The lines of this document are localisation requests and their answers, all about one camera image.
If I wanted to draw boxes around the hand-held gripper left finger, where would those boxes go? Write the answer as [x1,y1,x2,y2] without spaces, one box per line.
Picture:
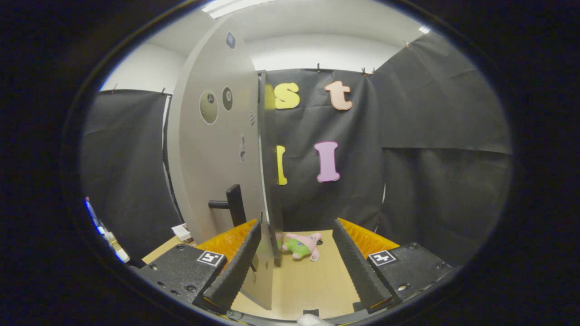
[131,219,262,315]

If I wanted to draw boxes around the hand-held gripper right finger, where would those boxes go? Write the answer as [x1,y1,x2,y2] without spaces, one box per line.
[332,218,454,314]

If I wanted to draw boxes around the dark grey shoe cabinet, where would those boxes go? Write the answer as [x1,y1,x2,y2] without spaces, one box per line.
[258,70,284,268]

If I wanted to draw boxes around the black cabinet door handle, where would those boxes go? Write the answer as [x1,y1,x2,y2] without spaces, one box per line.
[208,184,247,227]

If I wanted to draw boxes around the green and pink plush toy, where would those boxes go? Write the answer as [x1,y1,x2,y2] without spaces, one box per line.
[276,232,323,262]

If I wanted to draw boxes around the white book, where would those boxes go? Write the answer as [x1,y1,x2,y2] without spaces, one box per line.
[171,223,193,243]

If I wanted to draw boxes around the colourful clutter pile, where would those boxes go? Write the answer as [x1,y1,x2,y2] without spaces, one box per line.
[84,197,132,264]

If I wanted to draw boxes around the black backdrop cloth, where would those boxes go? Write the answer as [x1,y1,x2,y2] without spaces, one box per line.
[82,32,515,268]

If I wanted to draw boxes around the long ceiling light panel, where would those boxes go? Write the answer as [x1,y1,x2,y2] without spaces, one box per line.
[202,0,277,19]

